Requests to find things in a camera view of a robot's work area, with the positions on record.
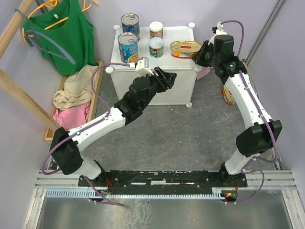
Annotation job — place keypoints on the wooden rack pole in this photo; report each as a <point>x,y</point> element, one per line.
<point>13,89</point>
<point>13,25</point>

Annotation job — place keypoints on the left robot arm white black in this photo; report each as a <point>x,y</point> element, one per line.
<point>67,145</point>

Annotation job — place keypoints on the green can white lid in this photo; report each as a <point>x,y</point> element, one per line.
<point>156,47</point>

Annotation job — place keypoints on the aluminium floor rail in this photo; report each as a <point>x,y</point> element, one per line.
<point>273,180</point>

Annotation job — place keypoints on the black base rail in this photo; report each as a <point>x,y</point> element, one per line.
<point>167,182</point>

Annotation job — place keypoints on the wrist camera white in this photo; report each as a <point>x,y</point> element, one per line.
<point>219,29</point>
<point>141,66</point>

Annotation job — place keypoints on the mauve cloth on floor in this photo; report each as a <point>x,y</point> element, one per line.
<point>203,72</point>

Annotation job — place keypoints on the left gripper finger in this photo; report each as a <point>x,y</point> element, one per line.
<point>161,74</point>
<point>169,84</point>

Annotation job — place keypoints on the orange can white lid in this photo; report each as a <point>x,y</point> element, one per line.
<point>156,29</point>

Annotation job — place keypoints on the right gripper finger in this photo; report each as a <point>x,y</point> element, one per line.
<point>199,58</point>
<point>204,50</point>

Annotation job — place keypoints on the wooden rack pole lower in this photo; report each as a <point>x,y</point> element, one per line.
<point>13,89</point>

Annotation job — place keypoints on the aluminium frame post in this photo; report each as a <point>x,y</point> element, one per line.
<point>265,29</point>

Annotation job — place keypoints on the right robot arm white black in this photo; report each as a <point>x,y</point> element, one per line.
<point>261,131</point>

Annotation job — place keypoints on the wooden rack pole upper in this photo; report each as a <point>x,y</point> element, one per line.
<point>13,25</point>

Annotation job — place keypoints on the white cable duct comb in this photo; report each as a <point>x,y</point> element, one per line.
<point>90,193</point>

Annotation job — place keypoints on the pink cloth in tray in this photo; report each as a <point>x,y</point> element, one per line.
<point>73,117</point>

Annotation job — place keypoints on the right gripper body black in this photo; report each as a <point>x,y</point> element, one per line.
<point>211,59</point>

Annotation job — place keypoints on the oval gold tin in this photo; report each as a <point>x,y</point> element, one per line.
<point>228,97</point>
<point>184,49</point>

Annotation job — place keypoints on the orange clothes hanger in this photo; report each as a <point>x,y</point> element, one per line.
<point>67,16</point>

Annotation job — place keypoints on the green tank top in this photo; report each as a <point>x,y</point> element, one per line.
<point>83,52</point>

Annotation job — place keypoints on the blue can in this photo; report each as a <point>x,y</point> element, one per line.
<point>128,46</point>
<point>130,23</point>

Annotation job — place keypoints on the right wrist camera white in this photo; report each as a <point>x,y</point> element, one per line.
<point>219,29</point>

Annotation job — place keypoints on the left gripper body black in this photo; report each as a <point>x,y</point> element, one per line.
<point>157,84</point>

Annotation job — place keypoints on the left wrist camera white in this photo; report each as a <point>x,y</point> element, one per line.
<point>141,66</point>

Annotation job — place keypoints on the beige cloth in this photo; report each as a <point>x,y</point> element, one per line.
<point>77,89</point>

